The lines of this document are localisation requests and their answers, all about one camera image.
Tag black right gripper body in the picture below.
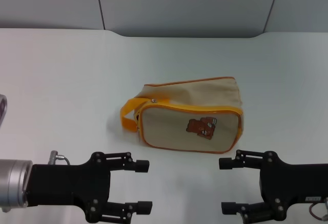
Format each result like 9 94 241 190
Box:
259 151 328 222

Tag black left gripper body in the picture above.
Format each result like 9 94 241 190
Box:
26 152 111 223

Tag beige food bag orange trim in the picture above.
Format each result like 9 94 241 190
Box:
120 76 244 155

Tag grey left gripper connector cable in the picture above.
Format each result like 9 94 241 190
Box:
49 150 71 166

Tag right gripper connector cable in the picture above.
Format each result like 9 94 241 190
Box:
308 196 328 221

